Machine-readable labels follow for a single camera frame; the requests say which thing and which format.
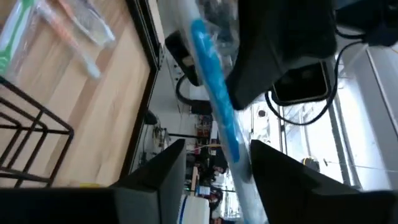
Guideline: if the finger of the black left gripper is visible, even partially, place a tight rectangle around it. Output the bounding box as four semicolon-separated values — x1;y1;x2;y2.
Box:
225;0;338;111

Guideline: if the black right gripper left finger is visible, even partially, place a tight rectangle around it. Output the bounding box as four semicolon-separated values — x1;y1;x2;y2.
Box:
110;138;188;224

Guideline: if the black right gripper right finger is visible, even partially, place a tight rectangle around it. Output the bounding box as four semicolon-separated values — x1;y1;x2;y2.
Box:
250;139;354;224

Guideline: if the blue toothbrush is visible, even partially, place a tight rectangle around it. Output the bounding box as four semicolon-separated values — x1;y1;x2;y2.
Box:
158;0;268;224

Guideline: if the black wire caddy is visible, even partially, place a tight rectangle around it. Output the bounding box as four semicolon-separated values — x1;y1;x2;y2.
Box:
0;76;75;189

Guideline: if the green toothbrush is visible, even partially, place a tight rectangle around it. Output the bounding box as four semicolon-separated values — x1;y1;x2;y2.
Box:
0;0;35;76

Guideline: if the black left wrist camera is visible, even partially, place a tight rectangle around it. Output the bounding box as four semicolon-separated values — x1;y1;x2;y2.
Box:
271;62;331;106

